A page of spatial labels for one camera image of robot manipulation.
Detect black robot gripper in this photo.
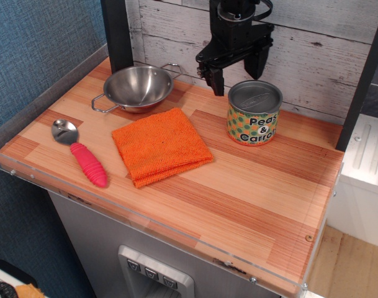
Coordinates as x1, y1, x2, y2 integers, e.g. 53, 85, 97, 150
196, 12, 274, 96

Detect dark vertical post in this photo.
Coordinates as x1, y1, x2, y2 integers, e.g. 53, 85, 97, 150
335, 0, 378, 152
101, 0, 133, 73

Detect white toy sink unit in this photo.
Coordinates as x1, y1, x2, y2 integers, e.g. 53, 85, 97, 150
326, 114, 378, 246

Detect dark vertical left post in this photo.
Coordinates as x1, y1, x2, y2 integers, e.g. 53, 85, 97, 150
101, 0, 133, 73

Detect spoon with pink handle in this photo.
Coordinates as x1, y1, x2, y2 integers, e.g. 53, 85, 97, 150
51, 119, 108, 188

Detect clear acrylic counter guard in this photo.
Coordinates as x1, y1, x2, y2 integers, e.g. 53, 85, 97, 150
0, 138, 343, 297

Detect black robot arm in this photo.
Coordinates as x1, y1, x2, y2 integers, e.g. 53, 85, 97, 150
196, 0, 274, 96

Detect folded orange cloth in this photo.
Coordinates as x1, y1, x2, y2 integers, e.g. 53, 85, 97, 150
112, 108, 214, 188

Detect peas and carrots toy can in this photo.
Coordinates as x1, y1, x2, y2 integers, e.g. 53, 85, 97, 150
227, 80, 282, 147

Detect orange object at bottom left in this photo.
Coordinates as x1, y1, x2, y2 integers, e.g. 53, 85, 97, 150
15, 284, 45, 298

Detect dark vertical right post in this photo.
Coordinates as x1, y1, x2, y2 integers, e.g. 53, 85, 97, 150
335, 0, 378, 152

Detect grey toy fridge cabinet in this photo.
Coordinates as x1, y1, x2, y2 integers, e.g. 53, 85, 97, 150
50, 193, 277, 297

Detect silver dispenser button panel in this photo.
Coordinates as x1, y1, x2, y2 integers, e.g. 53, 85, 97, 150
118, 245, 196, 297

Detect small steel pot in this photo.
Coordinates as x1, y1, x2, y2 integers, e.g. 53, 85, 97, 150
91, 66, 182, 114

